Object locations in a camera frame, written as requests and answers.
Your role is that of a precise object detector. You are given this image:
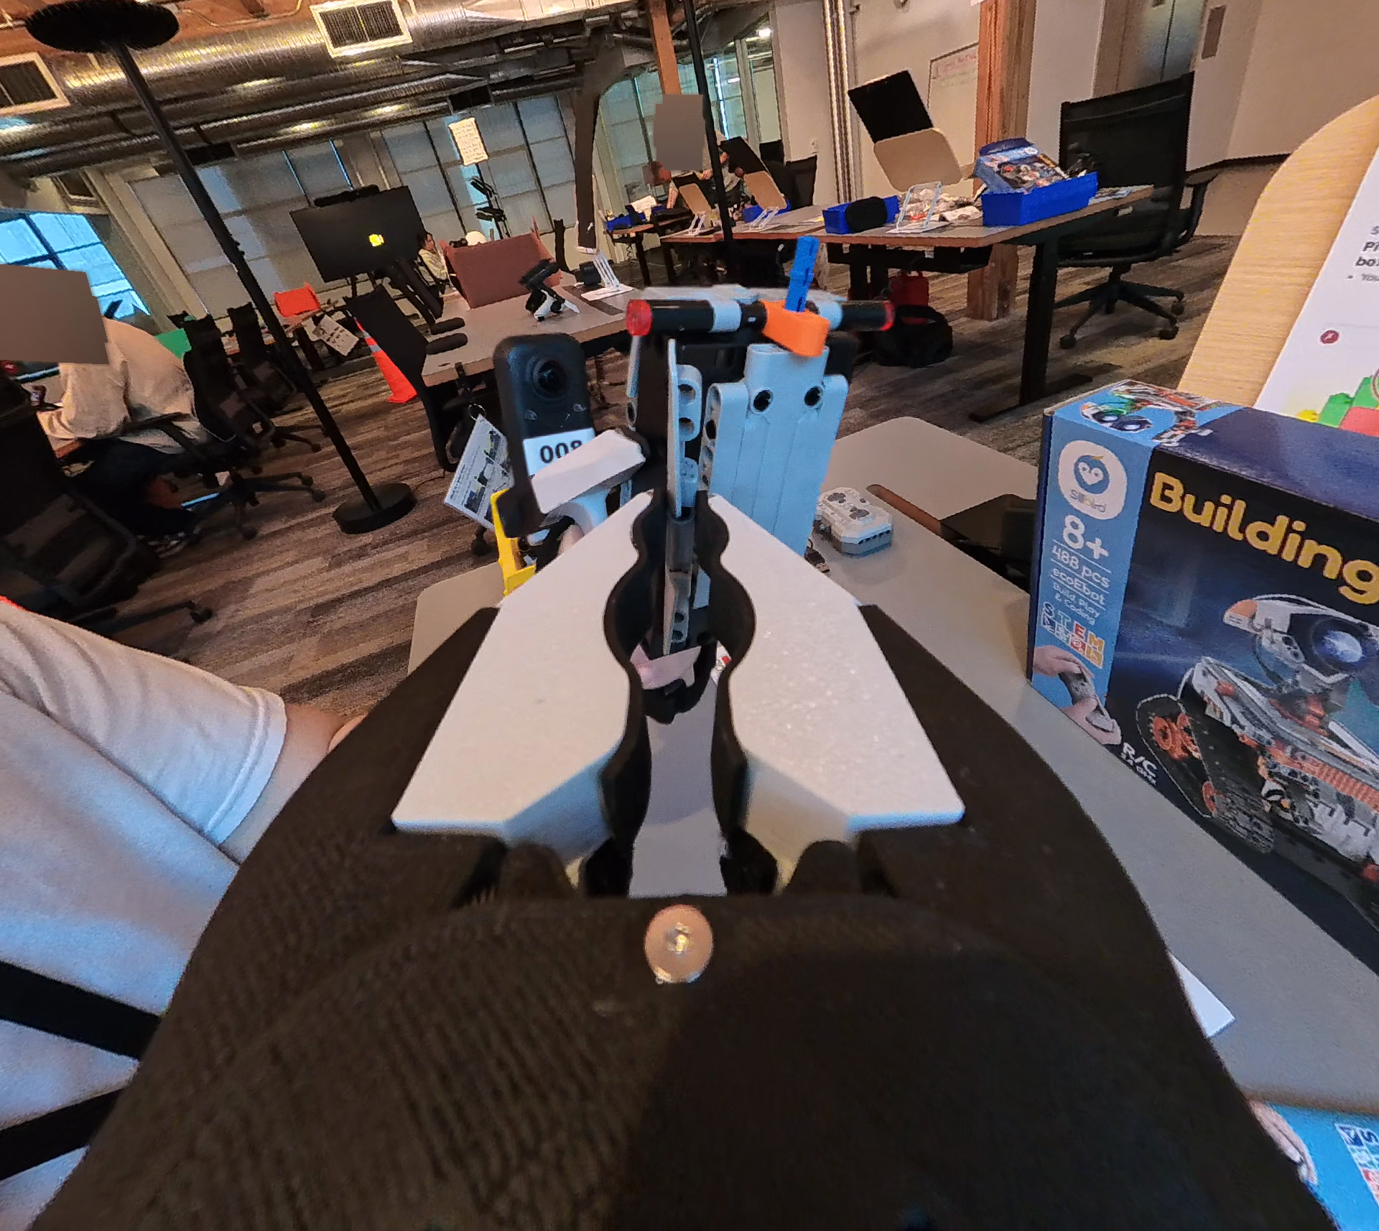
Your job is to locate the black office chair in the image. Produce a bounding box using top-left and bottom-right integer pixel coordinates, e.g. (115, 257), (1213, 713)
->
(1053, 72), (1221, 352)

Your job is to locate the wooden office desk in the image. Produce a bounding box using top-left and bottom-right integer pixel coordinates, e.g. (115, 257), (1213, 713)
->
(420, 278), (648, 390)

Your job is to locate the yellow parts bin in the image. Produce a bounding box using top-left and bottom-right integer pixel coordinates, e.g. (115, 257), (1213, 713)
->
(490, 487), (540, 598)

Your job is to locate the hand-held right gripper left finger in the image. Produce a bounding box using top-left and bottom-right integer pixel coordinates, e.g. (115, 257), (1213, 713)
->
(391, 490), (657, 895)

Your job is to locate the grey building block robot model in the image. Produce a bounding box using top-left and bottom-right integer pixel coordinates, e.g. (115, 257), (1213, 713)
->
(622, 236), (898, 724)

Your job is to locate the grey desk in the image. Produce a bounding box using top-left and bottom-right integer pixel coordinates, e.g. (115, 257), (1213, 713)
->
(407, 415), (1379, 1119)

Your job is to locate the black strap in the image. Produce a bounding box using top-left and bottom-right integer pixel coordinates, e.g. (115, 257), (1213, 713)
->
(0, 961), (164, 1184)

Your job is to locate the blue storage bin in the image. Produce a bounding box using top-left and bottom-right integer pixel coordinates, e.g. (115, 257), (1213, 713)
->
(980, 171), (1101, 229)

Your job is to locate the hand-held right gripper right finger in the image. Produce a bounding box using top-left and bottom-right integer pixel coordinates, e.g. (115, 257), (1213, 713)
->
(706, 495), (967, 895)

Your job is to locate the ceiling air vent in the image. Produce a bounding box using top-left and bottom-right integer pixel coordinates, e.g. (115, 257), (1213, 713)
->
(311, 0), (414, 59)

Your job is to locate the blue robot kit box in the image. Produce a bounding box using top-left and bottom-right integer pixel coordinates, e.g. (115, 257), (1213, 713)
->
(1029, 380), (1379, 974)

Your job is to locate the black monitor on stand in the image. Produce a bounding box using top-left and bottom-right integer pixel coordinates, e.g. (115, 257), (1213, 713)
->
(289, 186), (430, 288)

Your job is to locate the instruction poster on wooden board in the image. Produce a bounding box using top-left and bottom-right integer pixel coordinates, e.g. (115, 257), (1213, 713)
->
(1180, 94), (1379, 441)

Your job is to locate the grey toy remote control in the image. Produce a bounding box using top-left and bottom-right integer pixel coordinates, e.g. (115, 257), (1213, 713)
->
(813, 487), (897, 556)

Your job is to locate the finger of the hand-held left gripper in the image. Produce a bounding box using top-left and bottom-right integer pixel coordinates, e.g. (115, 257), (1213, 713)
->
(529, 430), (650, 516)

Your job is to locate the long office table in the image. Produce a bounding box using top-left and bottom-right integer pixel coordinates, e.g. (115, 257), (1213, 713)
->
(660, 184), (1157, 426)

